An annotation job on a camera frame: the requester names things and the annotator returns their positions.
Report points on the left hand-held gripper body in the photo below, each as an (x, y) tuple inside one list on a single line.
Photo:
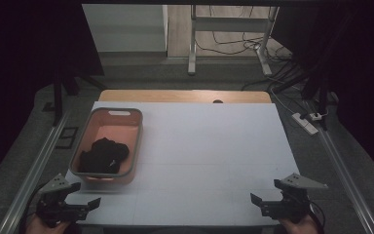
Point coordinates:
[(53, 208)]

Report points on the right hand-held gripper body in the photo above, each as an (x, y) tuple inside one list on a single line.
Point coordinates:
[(292, 208)]

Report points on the black cloth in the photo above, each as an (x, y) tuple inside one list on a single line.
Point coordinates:
[(104, 156)]

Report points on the pink basket with grey rim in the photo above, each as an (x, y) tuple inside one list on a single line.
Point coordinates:
[(118, 130)]

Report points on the person's right hand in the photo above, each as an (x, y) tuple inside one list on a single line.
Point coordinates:
[(300, 228)]

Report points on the person's left hand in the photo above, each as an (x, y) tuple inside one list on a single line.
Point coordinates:
[(45, 229)]

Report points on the white power strip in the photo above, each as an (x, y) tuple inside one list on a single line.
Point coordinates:
[(305, 125)]

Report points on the white board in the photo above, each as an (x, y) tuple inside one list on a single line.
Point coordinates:
[(207, 156)]

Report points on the white plug adapter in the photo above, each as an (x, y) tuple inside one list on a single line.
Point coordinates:
[(316, 116)]

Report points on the black stand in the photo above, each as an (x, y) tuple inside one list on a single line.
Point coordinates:
[(57, 97), (322, 97)]

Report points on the wooden table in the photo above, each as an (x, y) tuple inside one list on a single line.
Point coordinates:
[(175, 96)]

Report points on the dark curtain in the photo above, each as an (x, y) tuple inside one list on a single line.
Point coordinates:
[(363, 81)]

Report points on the white cabinet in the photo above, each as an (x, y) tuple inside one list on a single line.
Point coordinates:
[(126, 29)]

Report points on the aluminium rail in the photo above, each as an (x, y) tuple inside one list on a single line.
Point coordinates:
[(32, 175), (347, 182)]

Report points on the black floor socket frame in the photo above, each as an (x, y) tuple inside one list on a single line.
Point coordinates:
[(67, 137)]

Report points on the grey metal desk frame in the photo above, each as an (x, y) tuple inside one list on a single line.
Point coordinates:
[(192, 48)]

